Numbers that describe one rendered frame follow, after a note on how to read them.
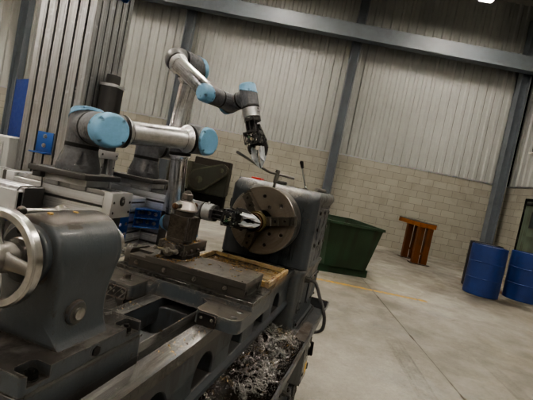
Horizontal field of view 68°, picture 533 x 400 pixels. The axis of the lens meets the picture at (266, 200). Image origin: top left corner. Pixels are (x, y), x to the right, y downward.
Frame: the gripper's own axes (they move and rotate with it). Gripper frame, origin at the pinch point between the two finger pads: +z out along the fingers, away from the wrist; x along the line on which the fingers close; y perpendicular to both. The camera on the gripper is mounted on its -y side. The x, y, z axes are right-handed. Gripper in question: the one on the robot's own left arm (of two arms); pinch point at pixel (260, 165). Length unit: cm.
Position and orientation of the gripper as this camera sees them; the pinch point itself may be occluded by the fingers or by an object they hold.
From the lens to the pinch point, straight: 169.9
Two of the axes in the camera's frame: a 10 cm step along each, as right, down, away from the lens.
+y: -2.9, -0.1, -9.6
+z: 1.5, 9.9, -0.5
